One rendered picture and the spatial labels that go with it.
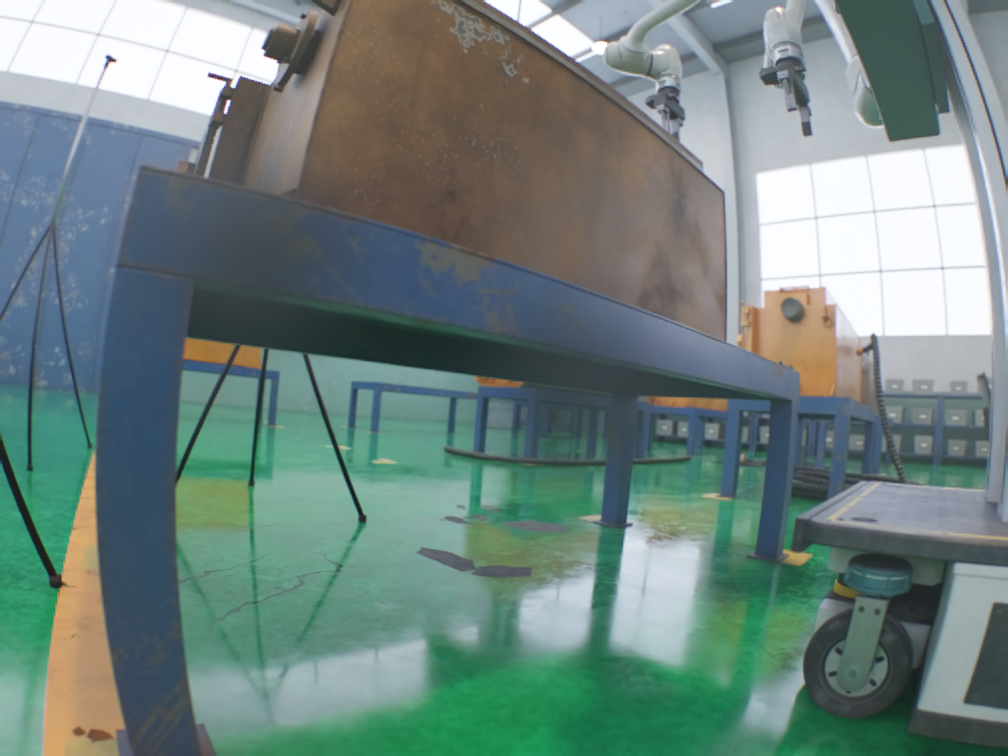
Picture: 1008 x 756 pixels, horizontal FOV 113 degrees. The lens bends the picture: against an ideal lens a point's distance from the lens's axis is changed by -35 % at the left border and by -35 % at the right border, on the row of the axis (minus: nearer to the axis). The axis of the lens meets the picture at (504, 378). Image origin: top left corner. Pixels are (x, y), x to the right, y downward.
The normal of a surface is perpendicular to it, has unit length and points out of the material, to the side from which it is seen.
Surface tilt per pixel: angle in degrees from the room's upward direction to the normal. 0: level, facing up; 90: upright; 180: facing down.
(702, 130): 90
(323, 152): 90
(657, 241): 90
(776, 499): 90
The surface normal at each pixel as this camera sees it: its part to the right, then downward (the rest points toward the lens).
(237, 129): 0.66, 0.01
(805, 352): -0.72, -0.10
